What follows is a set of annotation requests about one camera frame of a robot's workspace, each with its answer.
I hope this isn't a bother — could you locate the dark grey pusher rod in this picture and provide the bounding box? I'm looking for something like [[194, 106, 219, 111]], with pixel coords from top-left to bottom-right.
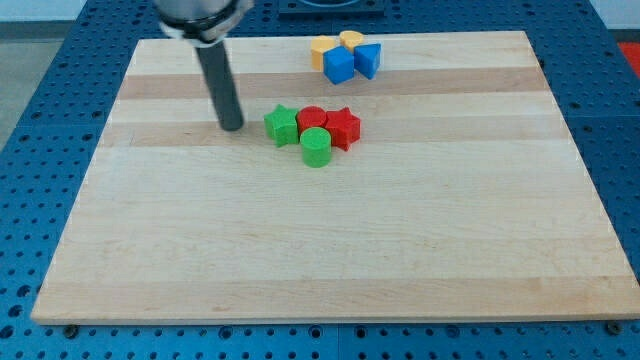
[[196, 41, 244, 132]]

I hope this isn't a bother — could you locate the green star block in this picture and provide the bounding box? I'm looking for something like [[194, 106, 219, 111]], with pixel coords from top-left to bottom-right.
[[264, 104, 299, 147]]

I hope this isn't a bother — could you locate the red star block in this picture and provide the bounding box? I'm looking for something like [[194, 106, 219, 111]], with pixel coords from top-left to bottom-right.
[[325, 107, 361, 151]]

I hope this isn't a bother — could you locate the yellow pentagon block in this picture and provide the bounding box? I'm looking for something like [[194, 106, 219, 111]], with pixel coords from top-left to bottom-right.
[[310, 35, 336, 71]]

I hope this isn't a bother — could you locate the red cylinder block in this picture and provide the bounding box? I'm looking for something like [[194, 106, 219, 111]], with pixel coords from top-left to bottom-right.
[[296, 106, 327, 135]]

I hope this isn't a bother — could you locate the blue cube block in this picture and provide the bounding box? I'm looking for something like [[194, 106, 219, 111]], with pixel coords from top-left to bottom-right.
[[323, 46, 355, 85]]

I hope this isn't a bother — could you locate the green cylinder block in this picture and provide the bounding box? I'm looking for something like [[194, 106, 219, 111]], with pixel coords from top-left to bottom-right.
[[300, 127, 332, 168]]

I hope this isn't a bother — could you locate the yellow cylinder block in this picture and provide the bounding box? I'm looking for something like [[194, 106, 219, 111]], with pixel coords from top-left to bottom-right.
[[339, 30, 365, 53]]

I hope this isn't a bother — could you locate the blue triangle block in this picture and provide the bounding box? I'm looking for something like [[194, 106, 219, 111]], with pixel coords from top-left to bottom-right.
[[353, 43, 382, 80]]

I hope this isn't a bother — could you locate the wooden board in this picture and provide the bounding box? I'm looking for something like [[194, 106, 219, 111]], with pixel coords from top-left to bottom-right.
[[31, 31, 639, 325]]

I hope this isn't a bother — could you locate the red object at right edge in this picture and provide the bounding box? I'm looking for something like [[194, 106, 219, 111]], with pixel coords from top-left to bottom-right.
[[618, 42, 640, 77]]

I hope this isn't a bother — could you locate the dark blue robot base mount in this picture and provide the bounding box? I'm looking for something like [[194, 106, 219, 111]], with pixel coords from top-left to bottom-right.
[[278, 0, 387, 19]]

